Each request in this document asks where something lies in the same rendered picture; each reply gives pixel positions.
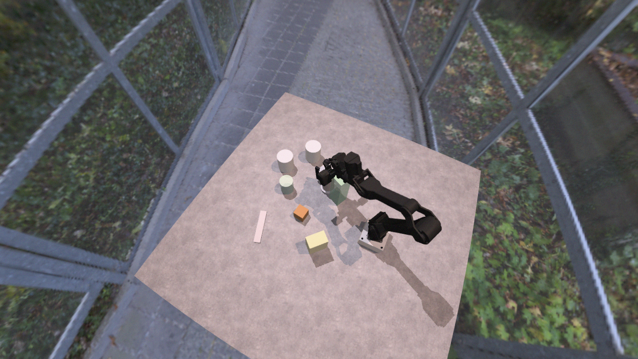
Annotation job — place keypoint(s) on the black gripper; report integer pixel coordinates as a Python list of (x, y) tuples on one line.
[(326, 175)]

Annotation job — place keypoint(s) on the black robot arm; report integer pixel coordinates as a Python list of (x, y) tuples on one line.
[(424, 229)]

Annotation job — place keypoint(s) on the pale pink flat bar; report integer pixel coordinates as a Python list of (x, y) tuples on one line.
[(260, 226)]

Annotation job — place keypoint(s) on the orange cube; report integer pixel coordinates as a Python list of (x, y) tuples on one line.
[(301, 213)]

